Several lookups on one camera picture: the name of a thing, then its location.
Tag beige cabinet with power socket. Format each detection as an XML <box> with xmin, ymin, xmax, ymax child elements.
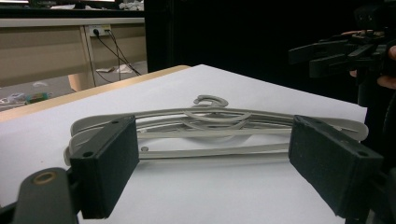
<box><xmin>0</xmin><ymin>17</ymin><xmax>148</xmax><ymax>92</ymax></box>

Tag black socket cable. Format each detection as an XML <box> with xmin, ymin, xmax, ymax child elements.
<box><xmin>92</xmin><ymin>29</ymin><xmax>142</xmax><ymax>83</ymax></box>

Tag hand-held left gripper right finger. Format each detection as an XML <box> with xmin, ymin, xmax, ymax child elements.
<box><xmin>288</xmin><ymin>115</ymin><xmax>385</xmax><ymax>219</ymax></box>

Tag grey plastic clothes hanger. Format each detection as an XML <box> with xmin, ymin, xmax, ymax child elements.
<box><xmin>69</xmin><ymin>94</ymin><xmax>370</xmax><ymax>141</ymax></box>
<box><xmin>64</xmin><ymin>119</ymin><xmax>359</xmax><ymax>166</ymax></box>

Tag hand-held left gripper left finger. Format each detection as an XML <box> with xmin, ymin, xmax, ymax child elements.
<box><xmin>69</xmin><ymin>115</ymin><xmax>140</xmax><ymax>220</ymax></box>

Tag colourful toys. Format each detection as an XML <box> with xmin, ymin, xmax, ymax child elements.
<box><xmin>25</xmin><ymin>91</ymin><xmax>51</xmax><ymax>105</ymax></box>

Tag white table sheet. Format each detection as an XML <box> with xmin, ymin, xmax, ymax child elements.
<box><xmin>0</xmin><ymin>63</ymin><xmax>368</xmax><ymax>224</ymax></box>

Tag black curtain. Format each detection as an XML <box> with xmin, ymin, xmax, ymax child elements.
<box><xmin>144</xmin><ymin>0</ymin><xmax>396</xmax><ymax>104</ymax></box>

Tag white wall socket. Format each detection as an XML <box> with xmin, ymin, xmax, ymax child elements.
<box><xmin>88</xmin><ymin>24</ymin><xmax>112</xmax><ymax>37</ymax></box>

